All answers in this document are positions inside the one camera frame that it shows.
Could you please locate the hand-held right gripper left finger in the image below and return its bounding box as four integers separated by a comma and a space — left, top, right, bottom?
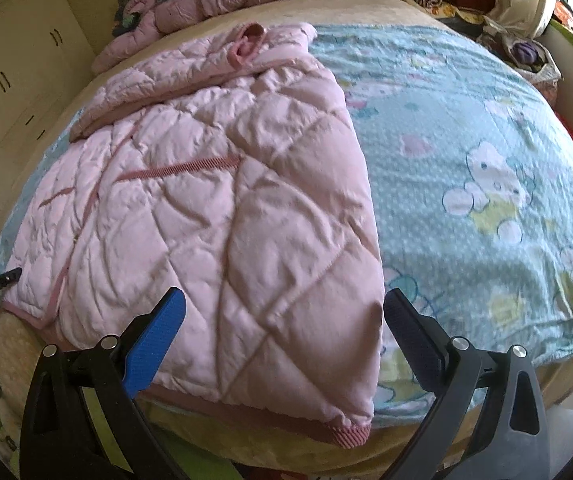
19, 286, 187, 480

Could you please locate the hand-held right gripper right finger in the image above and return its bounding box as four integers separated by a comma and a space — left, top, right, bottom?
384, 287, 550, 480

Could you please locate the pink quilted jacket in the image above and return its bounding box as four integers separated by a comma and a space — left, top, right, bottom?
1, 21, 385, 448

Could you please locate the beige fluffy blanket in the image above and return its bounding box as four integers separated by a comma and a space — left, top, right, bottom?
0, 310, 67, 480

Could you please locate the white plastic object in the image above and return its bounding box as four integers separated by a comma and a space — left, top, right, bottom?
537, 405, 573, 480

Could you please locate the blue cartoon printed blanket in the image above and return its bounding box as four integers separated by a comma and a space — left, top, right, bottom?
0, 24, 573, 431

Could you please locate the cream built-in wardrobe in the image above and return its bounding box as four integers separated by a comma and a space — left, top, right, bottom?
0, 0, 97, 211

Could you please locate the dark teal printed cloth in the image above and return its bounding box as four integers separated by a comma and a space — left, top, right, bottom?
114, 0, 167, 36

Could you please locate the bag with purple cloth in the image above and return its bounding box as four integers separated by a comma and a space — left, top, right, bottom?
479, 20, 562, 86

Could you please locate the crumpled pink quilted garment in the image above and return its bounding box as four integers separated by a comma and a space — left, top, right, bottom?
91, 0, 292, 75

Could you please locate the bed with beige sheet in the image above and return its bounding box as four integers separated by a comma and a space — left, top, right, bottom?
0, 0, 573, 476

